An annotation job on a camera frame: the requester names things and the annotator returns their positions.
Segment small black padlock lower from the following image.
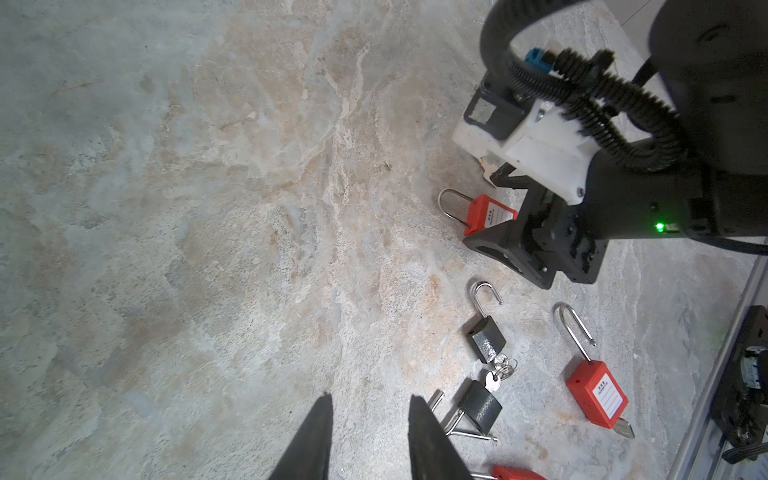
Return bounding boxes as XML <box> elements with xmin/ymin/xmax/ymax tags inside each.
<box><xmin>443</xmin><ymin>370</ymin><xmax>502</xmax><ymax>442</ymax></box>

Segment red padlock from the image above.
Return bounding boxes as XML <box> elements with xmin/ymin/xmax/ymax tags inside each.
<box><xmin>437</xmin><ymin>188</ymin><xmax>518</xmax><ymax>237</ymax></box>
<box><xmin>471</xmin><ymin>466</ymin><xmax>546</xmax><ymax>480</ymax></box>
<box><xmin>553</xmin><ymin>302</ymin><xmax>636</xmax><ymax>439</ymax></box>

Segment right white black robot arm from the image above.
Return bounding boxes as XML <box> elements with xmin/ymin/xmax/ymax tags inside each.
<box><xmin>454</xmin><ymin>1</ymin><xmax>767</xmax><ymax>289</ymax></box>

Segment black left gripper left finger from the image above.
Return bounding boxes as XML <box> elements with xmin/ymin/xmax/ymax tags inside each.
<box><xmin>269</xmin><ymin>393</ymin><xmax>333</xmax><ymax>480</ymax></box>

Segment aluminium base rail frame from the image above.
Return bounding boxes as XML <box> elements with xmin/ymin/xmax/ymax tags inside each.
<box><xmin>667</xmin><ymin>257</ymin><xmax>767</xmax><ymax>479</ymax></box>

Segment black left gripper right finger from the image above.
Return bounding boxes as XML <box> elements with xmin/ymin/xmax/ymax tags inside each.
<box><xmin>408</xmin><ymin>395</ymin><xmax>472</xmax><ymax>480</ymax></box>

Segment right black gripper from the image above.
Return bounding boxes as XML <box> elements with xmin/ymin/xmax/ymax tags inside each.
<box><xmin>463</xmin><ymin>163</ymin><xmax>608</xmax><ymax>290</ymax></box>

